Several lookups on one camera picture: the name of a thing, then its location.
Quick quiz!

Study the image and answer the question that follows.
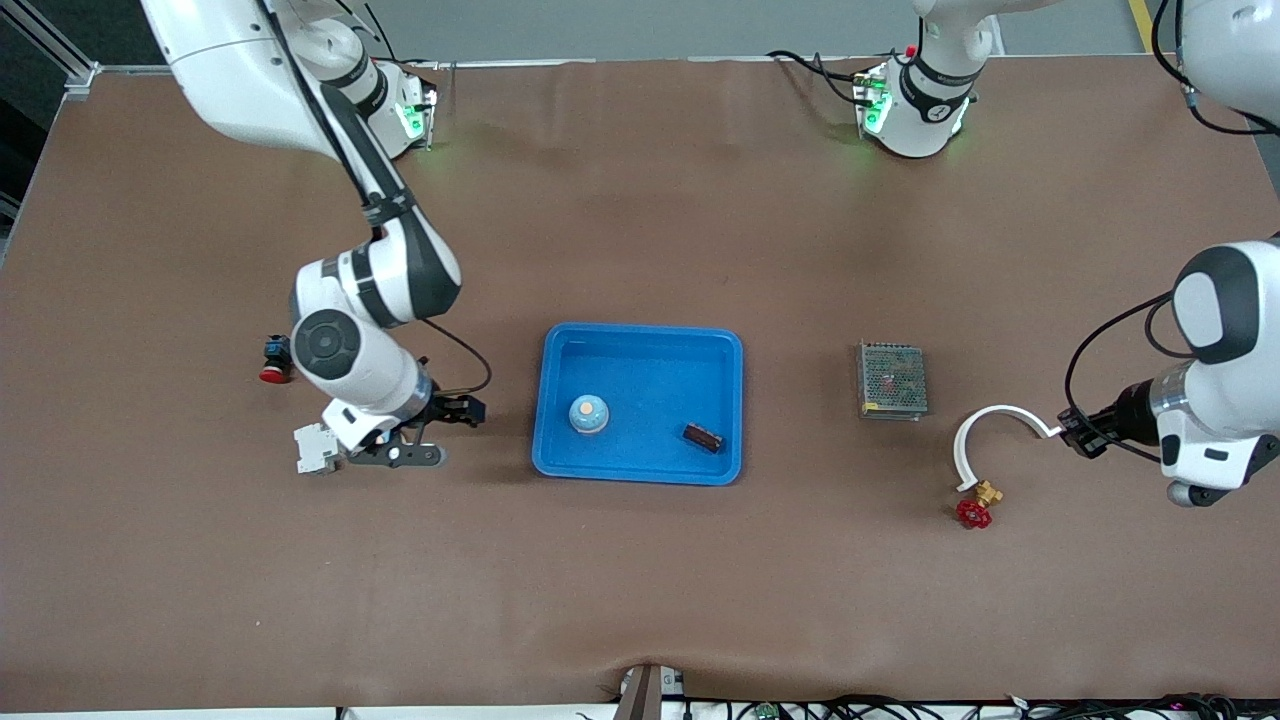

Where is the white half-round pipe clamp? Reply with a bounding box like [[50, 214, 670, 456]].
[[953, 405, 1063, 493]]

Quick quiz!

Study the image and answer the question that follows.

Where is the white circuit breaker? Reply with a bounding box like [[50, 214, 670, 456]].
[[293, 423, 346, 476]]

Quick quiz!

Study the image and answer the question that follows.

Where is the perforated metal power supply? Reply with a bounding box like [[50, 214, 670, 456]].
[[856, 341, 929, 422]]

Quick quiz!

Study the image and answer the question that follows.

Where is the blue plastic tray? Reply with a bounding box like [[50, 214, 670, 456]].
[[531, 322, 745, 487]]

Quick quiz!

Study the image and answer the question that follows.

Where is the brown table mat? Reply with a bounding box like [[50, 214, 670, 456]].
[[0, 55, 1280, 713]]

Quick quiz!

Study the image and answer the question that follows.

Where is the yellow floor tape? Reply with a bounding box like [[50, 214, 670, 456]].
[[1128, 0, 1165, 55]]

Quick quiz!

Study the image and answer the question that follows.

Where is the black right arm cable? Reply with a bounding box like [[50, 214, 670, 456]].
[[420, 318, 494, 396]]

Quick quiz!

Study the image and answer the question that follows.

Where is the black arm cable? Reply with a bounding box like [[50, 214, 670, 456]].
[[1063, 290, 1201, 463], [420, 318, 494, 396]]

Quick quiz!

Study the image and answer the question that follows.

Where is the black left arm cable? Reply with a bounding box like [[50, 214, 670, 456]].
[[1063, 290, 1201, 463]]

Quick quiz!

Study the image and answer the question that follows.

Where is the brass valve red handle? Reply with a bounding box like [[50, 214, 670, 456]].
[[955, 480, 1005, 530]]

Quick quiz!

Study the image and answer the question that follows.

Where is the brown table edge bracket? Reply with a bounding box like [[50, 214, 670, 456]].
[[612, 662, 689, 720]]

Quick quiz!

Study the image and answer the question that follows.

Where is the black base cable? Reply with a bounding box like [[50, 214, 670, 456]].
[[767, 49, 869, 106]]

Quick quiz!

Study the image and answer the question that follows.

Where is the aluminium frame post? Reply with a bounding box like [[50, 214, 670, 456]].
[[0, 0, 101, 101]]

